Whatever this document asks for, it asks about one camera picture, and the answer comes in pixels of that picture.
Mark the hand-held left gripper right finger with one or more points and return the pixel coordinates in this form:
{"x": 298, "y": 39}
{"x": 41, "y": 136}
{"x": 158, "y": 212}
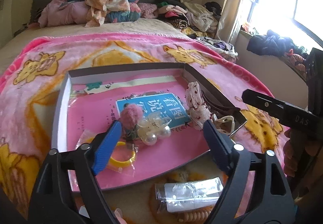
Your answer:
{"x": 217, "y": 148}

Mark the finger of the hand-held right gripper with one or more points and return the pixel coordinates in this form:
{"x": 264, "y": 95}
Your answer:
{"x": 265, "y": 104}

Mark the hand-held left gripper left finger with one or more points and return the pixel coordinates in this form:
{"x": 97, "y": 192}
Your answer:
{"x": 106, "y": 148}

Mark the cream triangular hair clip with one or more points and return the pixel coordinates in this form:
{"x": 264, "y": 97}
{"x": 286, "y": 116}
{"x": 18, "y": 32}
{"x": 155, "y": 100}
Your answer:
{"x": 228, "y": 119}

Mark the pearl flower hair clip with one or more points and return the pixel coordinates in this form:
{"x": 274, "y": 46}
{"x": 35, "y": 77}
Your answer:
{"x": 151, "y": 135}

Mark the dark cardboard box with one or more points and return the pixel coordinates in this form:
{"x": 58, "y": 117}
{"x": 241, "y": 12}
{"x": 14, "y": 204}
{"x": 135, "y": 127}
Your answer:
{"x": 63, "y": 113}

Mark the person's right hand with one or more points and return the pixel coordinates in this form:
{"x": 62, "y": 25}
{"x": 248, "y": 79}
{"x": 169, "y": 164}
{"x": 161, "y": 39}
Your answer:
{"x": 290, "y": 161}

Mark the pink book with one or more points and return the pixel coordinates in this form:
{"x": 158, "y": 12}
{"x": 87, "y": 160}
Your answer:
{"x": 96, "y": 118}

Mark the clear plastic packet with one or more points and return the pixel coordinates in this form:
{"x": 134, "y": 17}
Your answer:
{"x": 186, "y": 191}

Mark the orange clothing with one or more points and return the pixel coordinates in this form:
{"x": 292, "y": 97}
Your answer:
{"x": 296, "y": 58}

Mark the dark jacket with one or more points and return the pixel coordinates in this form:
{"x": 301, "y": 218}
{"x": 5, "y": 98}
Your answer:
{"x": 270, "y": 43}

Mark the basket of clothes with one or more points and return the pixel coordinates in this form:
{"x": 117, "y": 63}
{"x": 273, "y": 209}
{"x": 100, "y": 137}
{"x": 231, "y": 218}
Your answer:
{"x": 222, "y": 46}

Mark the pink printed blanket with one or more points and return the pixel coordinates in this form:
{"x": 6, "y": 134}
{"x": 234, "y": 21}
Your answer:
{"x": 37, "y": 103}

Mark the cream curtain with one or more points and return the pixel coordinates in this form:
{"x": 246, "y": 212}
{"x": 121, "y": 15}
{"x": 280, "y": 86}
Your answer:
{"x": 234, "y": 4}

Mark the pile of clothes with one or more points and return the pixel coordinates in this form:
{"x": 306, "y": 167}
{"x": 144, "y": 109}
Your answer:
{"x": 191, "y": 14}

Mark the pink quilt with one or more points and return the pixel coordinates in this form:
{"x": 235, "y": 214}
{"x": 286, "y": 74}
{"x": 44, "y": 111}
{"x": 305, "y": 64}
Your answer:
{"x": 63, "y": 12}

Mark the beige floral cloth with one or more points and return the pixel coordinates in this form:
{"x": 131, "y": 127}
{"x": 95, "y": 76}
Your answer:
{"x": 106, "y": 2}

